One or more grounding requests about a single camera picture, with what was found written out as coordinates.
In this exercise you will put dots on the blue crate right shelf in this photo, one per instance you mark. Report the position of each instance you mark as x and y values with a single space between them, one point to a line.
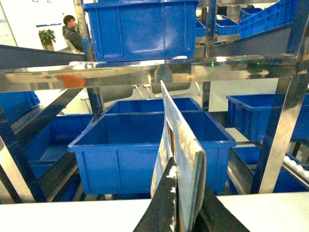
249 114

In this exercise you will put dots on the blue crate shelf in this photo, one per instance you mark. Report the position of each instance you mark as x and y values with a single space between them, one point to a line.
249 114
134 30
117 153

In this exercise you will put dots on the flower gift bag with figures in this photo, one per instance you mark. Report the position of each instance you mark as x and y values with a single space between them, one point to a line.
179 142

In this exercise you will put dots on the potted green plant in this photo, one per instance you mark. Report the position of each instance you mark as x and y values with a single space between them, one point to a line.
47 38

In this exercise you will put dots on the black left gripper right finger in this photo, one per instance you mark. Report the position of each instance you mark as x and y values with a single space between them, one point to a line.
214 217

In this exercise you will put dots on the blue crate upper shelf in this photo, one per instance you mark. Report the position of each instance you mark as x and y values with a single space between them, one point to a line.
134 30

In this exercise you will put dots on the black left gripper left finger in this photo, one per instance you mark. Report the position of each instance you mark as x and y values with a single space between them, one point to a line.
160 215

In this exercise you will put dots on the man in dark jacket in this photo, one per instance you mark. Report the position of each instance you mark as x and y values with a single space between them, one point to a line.
71 33

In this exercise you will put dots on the steel rack front rail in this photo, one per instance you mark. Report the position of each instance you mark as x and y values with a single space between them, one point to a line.
100 74

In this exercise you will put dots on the blue crate lower shelf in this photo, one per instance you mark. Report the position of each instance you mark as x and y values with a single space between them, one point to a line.
117 153

